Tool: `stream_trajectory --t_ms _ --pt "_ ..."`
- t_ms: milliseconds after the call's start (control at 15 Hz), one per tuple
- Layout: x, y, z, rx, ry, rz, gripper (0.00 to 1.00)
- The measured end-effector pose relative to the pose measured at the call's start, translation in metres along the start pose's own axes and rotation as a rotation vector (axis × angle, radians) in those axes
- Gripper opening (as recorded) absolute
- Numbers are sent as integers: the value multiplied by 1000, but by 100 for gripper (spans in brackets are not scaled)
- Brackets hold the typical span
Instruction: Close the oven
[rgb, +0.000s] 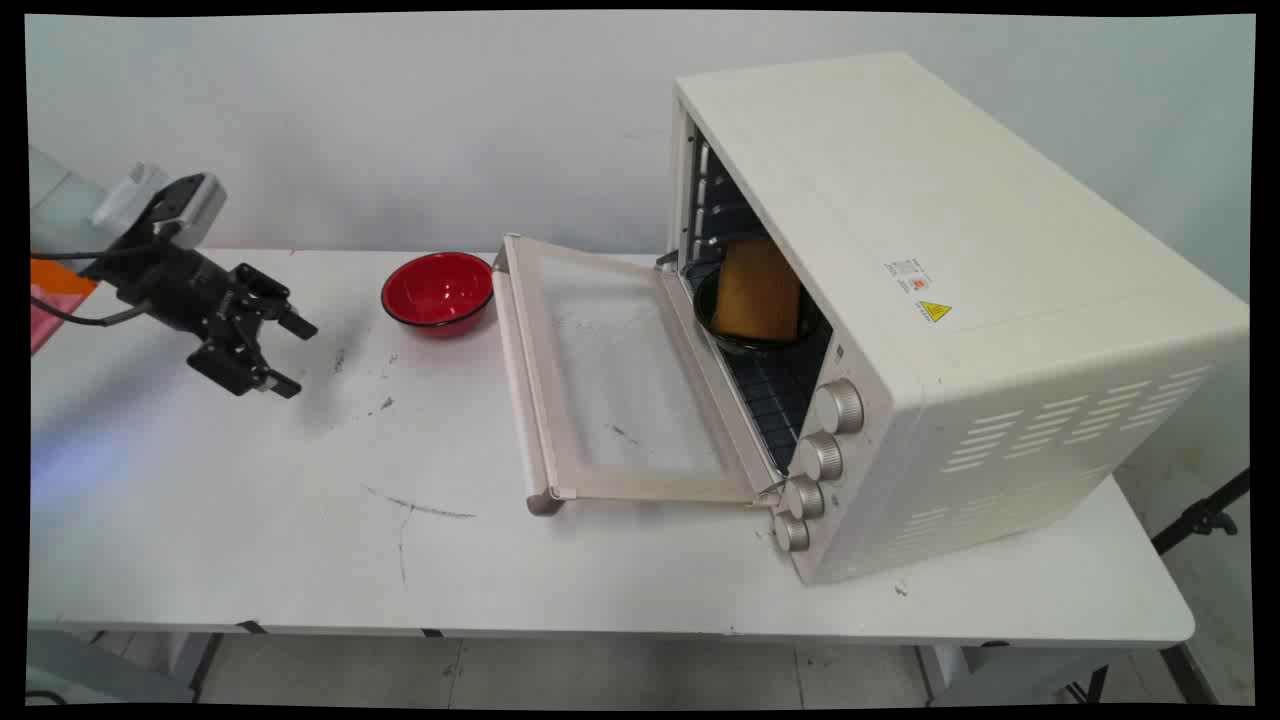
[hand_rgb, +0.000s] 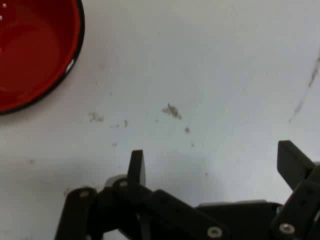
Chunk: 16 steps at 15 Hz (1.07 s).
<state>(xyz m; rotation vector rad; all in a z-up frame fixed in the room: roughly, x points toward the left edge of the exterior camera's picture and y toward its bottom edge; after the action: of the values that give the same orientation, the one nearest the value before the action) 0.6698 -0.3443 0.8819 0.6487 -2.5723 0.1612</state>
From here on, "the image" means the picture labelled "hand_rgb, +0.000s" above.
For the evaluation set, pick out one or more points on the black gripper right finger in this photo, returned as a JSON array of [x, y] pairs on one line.
[[296, 175]]

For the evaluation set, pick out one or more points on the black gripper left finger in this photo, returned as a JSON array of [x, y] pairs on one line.
[[140, 200]]

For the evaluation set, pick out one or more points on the red bowl with black rim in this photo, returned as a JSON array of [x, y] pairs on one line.
[[35, 52]]

